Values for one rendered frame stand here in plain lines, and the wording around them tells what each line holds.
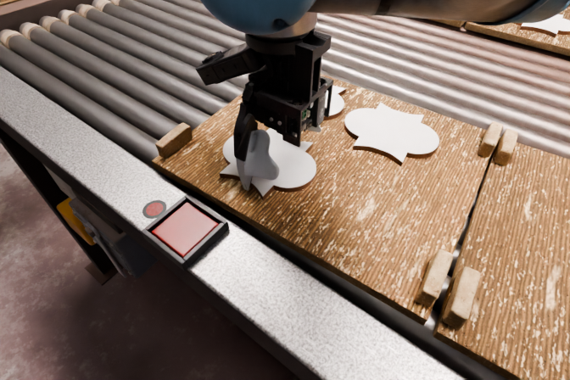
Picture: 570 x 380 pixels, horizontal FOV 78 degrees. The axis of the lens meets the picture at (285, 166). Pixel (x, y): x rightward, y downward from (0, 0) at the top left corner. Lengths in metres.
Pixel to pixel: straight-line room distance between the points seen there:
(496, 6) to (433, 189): 0.32
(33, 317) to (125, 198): 1.16
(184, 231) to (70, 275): 1.25
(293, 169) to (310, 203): 0.06
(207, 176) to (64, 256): 1.30
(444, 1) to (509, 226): 0.34
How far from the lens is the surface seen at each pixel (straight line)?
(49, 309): 1.65
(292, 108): 0.37
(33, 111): 0.78
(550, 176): 0.62
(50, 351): 1.57
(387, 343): 0.41
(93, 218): 0.66
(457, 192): 0.53
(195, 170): 0.52
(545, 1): 0.26
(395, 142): 0.55
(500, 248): 0.49
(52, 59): 0.93
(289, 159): 0.50
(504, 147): 0.59
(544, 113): 0.79
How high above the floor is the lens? 1.30
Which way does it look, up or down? 45 degrees down
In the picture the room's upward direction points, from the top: straight up
